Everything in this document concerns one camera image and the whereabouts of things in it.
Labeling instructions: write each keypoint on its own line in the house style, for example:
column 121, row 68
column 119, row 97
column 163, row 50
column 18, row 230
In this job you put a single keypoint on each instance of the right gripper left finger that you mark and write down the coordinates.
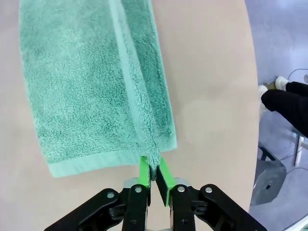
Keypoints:
column 137, row 204

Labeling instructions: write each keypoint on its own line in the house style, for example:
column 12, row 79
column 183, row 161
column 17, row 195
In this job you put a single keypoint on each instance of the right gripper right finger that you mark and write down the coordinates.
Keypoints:
column 183, row 207

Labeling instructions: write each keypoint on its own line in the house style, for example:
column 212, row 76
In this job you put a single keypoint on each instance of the green terry towel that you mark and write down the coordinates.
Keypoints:
column 84, row 84

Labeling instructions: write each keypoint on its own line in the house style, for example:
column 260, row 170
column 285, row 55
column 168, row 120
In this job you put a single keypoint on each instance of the grey metal stand base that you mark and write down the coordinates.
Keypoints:
column 267, row 180

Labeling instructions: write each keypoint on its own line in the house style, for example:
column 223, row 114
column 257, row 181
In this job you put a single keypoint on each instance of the white shoe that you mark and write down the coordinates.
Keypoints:
column 262, row 92
column 281, row 82

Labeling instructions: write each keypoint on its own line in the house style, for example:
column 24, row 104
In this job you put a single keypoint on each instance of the person in pink hoodie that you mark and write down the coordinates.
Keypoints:
column 288, row 103

